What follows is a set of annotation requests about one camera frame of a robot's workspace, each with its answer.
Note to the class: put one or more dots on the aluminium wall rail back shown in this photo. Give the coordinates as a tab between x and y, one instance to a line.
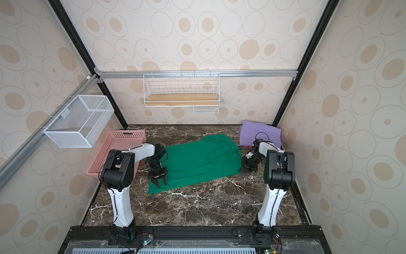
200	73

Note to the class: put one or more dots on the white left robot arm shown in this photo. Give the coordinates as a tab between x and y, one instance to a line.
117	176

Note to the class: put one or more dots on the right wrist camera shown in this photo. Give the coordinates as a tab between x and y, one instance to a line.
256	145

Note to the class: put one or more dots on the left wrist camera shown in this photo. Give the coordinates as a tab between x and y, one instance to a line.
160	152

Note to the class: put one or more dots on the aluminium wall rail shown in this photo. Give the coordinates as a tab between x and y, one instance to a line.
200	73
16	161

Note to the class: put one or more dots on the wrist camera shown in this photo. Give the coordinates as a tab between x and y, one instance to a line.
160	152
256	145

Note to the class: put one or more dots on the folded purple t-shirt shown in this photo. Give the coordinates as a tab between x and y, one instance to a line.
254	130

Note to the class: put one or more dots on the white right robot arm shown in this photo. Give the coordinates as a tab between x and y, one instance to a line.
279	175

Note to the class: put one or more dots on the aluminium wall rail left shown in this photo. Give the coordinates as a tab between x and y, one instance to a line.
16	161

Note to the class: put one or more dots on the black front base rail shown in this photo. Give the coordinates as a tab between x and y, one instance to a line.
308	239

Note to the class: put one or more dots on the green t-shirt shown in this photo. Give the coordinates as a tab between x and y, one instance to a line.
213	157

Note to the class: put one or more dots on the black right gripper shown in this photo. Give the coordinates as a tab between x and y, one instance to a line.
248	162

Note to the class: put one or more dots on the white mesh wall basket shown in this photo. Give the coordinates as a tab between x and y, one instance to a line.
81	122

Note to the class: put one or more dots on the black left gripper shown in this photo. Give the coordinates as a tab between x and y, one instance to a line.
163	174

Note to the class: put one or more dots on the white wire wall shelf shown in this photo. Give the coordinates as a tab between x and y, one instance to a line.
202	94

